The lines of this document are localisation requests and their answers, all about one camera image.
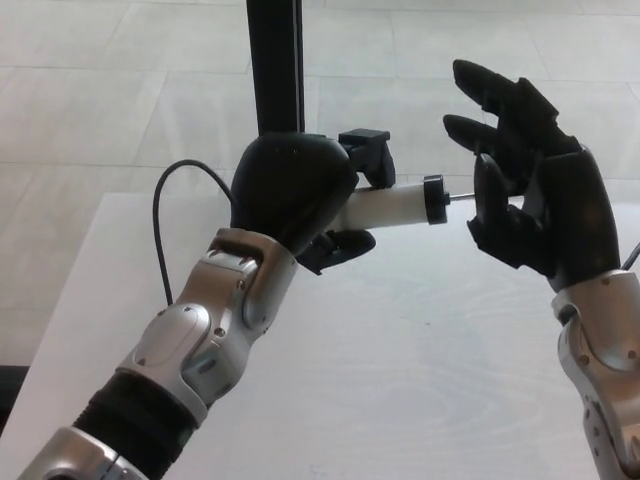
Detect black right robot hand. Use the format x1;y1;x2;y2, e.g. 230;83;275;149
442;58;624;294

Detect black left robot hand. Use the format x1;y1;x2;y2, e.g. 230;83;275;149
228;128;398;277

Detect white air pump black handle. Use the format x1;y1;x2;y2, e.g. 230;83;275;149
335;173;479;229

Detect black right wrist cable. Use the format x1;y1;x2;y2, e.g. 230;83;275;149
619;239;640;272

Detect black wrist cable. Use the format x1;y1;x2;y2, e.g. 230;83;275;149
619;239;640;272
153;158;237;307

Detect black vertical metal post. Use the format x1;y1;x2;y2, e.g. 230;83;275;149
244;0;307;137

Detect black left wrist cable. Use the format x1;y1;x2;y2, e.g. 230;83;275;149
153;158;237;307

